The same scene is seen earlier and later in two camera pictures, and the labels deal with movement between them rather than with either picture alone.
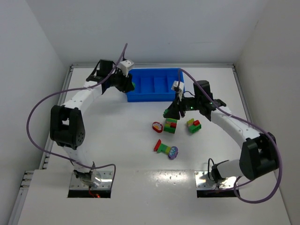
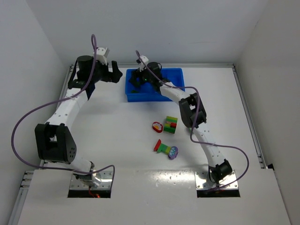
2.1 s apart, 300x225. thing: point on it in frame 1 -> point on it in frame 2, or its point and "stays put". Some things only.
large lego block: x=170 y=125 stays put
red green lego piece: x=160 y=147 stays put
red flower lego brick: x=158 y=127 stays put
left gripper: x=128 y=84 -> x=110 y=72
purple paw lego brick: x=173 y=152 stays put
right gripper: x=176 y=109 -> x=137 y=78
